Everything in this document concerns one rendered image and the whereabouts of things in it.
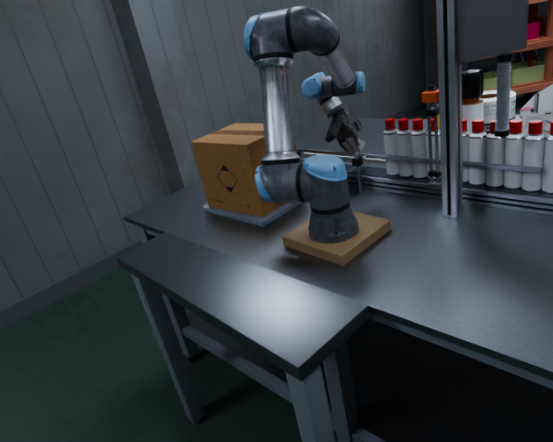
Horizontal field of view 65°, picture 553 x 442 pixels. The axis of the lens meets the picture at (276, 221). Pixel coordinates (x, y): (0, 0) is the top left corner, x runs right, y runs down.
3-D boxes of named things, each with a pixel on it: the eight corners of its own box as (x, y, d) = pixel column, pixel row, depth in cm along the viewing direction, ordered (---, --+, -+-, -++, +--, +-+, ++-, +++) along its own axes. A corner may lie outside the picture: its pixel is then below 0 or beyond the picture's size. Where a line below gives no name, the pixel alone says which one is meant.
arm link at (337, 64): (330, -11, 112) (366, 71, 156) (290, -3, 116) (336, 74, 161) (329, 32, 110) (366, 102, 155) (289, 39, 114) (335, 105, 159)
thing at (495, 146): (506, 182, 136) (508, 117, 127) (499, 188, 133) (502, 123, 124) (489, 181, 139) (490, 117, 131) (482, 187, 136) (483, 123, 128)
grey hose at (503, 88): (511, 132, 118) (514, 52, 109) (506, 137, 116) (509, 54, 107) (497, 132, 121) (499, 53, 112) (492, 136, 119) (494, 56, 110)
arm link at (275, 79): (301, 205, 123) (288, 0, 114) (254, 206, 129) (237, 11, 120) (313, 200, 134) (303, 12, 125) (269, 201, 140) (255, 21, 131)
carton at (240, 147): (304, 190, 169) (291, 123, 158) (263, 217, 154) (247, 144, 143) (248, 183, 189) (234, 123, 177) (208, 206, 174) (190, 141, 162)
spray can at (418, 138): (431, 174, 152) (428, 117, 144) (423, 180, 150) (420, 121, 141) (418, 173, 156) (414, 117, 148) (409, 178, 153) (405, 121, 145)
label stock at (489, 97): (451, 133, 188) (450, 100, 182) (484, 121, 195) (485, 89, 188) (490, 141, 171) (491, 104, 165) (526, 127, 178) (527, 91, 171)
